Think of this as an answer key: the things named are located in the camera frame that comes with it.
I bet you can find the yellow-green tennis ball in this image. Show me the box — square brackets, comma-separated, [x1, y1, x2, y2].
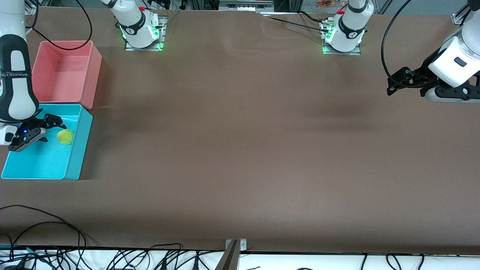
[57, 129, 75, 146]

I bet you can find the blue plastic bin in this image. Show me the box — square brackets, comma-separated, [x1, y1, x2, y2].
[1, 103, 93, 181]

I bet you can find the pink plastic bin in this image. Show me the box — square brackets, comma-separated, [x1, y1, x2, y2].
[31, 40, 102, 110]

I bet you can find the grey metal device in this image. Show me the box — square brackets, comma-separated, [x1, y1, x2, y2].
[219, 0, 275, 12]

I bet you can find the grey aluminium bar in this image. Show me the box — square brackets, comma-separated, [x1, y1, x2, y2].
[215, 240, 240, 270]

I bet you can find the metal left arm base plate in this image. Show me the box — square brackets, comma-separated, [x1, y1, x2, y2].
[322, 19, 362, 56]

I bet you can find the aluminium frame profile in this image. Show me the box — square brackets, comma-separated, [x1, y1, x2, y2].
[452, 0, 480, 25]
[23, 0, 42, 16]

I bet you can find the long black cable loop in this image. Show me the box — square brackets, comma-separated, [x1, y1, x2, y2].
[0, 205, 87, 249]
[7, 221, 81, 263]

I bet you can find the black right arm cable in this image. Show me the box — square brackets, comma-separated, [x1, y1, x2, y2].
[26, 0, 93, 51]

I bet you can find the teal cable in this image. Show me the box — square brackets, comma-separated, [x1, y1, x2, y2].
[25, 246, 57, 265]

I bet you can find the black cable to arm base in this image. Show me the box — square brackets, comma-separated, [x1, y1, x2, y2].
[268, 10, 331, 33]

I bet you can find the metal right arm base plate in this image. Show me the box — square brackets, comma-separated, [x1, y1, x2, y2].
[125, 17, 166, 51]

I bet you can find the black cable bundle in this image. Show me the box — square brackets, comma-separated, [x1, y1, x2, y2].
[109, 243, 210, 270]

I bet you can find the silver metal bracket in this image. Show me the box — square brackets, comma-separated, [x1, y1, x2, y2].
[225, 239, 247, 252]

